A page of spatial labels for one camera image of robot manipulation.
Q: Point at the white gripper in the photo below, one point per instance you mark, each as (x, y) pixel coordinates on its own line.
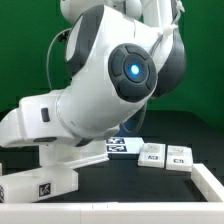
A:
(10, 133)

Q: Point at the small white cabinet door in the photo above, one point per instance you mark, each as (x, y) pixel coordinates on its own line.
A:
(152, 155)

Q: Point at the white cabinet body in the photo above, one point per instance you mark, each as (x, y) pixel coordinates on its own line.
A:
(73, 157)

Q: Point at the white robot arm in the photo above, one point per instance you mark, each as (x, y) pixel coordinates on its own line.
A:
(119, 54)

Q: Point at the long white cabinet top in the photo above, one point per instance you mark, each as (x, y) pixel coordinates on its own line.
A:
(37, 184)

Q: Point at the white base tag plate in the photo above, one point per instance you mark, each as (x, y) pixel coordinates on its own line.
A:
(121, 145)

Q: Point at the white workspace fence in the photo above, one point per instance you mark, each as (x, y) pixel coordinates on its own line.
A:
(209, 212)

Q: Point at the black camera stand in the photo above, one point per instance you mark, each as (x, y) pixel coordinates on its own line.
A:
(63, 36)

